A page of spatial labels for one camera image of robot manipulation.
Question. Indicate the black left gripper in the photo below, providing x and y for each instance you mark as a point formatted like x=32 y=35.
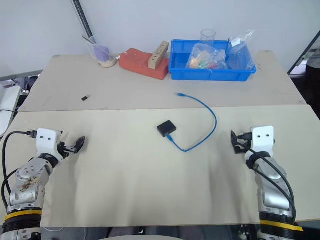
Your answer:
x=65 y=149

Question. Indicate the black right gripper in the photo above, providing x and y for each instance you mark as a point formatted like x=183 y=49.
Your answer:
x=243 y=143

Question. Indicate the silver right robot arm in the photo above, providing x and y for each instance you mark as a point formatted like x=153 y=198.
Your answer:
x=272 y=190

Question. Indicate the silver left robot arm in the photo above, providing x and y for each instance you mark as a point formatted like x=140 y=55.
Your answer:
x=27 y=180

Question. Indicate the small black box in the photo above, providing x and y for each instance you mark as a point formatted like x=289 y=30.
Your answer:
x=167 y=128

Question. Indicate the small black adapter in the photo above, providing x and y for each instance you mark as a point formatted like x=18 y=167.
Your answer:
x=85 y=98

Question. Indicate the beige table cloth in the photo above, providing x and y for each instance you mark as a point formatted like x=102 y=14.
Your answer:
x=130 y=180

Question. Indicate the blue plastic bin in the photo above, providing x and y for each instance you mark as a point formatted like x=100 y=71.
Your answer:
x=212 y=75

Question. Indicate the round wooden base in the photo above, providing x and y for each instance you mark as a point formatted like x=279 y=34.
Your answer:
x=107 y=64

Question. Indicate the clear bag with white label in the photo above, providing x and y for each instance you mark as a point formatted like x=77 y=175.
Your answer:
x=237 y=53

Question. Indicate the bag of colourful pieces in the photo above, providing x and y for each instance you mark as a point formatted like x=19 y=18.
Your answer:
x=205 y=58

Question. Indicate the grey metal bar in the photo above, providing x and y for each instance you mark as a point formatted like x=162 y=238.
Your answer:
x=20 y=75

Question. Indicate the purple object in jug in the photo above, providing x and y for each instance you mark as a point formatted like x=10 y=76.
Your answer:
x=101 y=52

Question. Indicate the clear measuring jug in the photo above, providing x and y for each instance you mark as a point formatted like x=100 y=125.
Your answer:
x=100 y=51

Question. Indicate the dark rounded shape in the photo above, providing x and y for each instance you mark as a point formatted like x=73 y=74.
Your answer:
x=125 y=231

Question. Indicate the red brick block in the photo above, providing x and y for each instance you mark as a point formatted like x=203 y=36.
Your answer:
x=135 y=62

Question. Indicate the clear plastic cup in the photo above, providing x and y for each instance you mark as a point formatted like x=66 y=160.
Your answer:
x=208 y=35

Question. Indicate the wooden block with holes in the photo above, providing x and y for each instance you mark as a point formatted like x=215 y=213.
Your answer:
x=157 y=56

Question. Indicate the black ribbed pole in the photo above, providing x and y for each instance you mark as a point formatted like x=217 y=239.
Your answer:
x=82 y=17

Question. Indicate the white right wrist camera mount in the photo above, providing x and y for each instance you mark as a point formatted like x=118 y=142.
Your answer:
x=262 y=141

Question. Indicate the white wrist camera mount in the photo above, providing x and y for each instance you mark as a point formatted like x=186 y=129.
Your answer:
x=46 y=142
x=262 y=141

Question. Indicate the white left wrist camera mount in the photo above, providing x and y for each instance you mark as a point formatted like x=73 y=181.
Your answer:
x=46 y=142

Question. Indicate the black metal frame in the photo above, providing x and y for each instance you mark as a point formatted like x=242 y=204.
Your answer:
x=302 y=52

